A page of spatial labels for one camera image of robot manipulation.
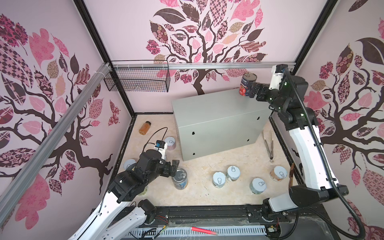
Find blue label tall can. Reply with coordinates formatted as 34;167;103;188
172;168;188;190

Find la sicilia tomato can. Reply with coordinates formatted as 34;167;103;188
239;73;257;96

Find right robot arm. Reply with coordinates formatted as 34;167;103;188
249;72;366;240

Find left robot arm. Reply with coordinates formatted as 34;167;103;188
70;150;180;240

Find yellow label can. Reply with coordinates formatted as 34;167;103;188
123;159;137;170

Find pink can near cabinet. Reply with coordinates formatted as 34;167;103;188
165;137;177;151

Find orange spice jar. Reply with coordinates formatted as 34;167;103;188
139;121;152;135

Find teal can front middle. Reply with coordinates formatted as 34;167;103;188
213;172;226;188

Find teal can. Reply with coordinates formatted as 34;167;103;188
213;172;226;188
250;178;267;195
227;166;241;182

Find grey metal cabinet box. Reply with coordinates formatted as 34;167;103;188
172;89;271;161

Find teal can rear middle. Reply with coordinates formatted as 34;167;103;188
227;166;241;182

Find metal kitchen tongs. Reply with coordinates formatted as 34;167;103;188
262;131;274;163

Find pink marker pen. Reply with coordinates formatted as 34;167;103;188
191;227;218;236

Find orange label can right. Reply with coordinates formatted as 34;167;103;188
270;166;288;182

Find teal can right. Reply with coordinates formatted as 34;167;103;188
250;178;267;195

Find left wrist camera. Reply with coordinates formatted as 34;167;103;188
155;140;167;151

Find white slotted cable duct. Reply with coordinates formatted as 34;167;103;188
124;226;267;240

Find black wire basket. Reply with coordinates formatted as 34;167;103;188
104;60;171;93

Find aluminium rail back wall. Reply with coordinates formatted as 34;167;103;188
113;61;296;70

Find aluminium rail wall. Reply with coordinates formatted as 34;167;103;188
113;61;296;70
1;63;112;224

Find wooden handled knife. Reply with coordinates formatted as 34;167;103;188
289;163;295;189

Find black mounting rail base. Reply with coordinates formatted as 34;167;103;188
137;205;339;240

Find aluminium rail left wall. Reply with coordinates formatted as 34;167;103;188
1;63;112;224

